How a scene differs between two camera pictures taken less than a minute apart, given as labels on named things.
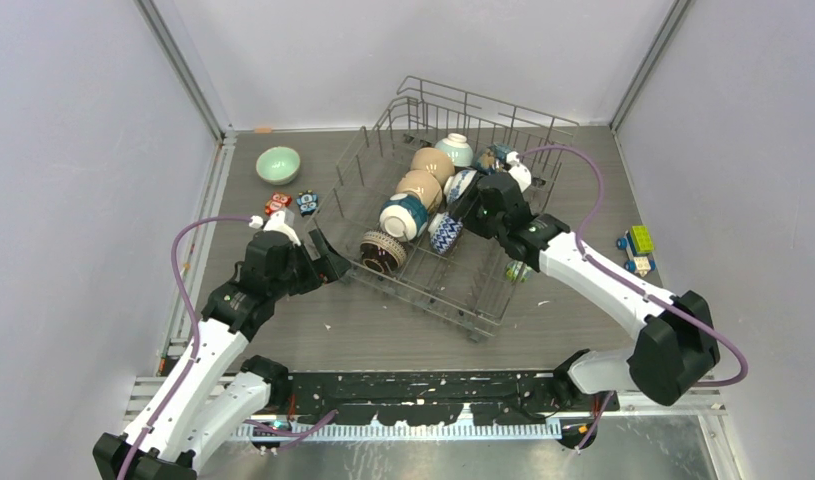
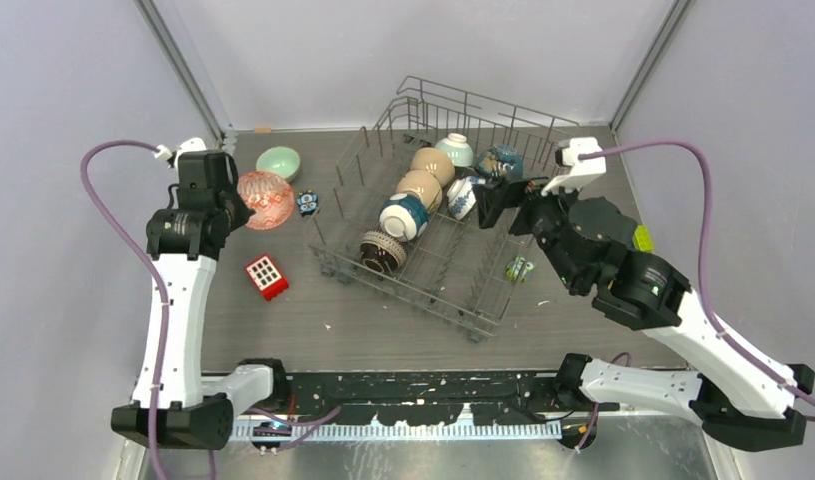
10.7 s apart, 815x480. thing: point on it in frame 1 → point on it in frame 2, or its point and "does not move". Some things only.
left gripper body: (292, 280) → (237, 209)
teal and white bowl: (403, 218) does not move
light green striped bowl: (458, 147) does not move
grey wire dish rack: (414, 209) does not move
